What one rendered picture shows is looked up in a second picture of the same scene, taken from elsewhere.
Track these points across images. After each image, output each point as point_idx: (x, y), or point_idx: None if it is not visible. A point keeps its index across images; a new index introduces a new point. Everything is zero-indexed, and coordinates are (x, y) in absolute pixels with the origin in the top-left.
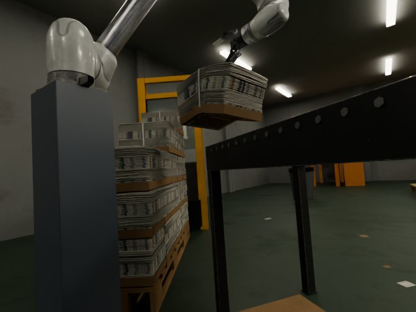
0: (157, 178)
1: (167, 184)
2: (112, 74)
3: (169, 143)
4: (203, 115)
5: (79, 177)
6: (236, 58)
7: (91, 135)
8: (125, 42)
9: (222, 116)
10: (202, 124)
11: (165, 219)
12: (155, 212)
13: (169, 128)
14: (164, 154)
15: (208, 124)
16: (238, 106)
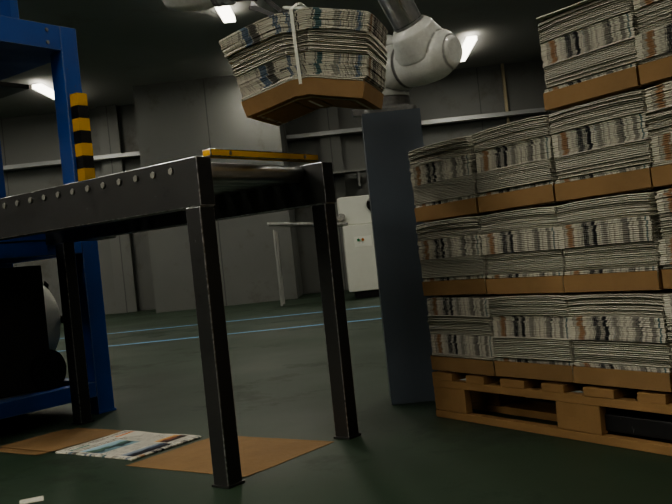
0: (454, 199)
1: (516, 206)
2: (415, 49)
3: (553, 84)
4: (327, 107)
5: (370, 206)
6: (259, 11)
7: (366, 165)
8: (388, 7)
9: (289, 120)
10: (356, 106)
11: (490, 285)
12: (438, 260)
13: (564, 27)
14: (501, 134)
15: (349, 104)
16: None
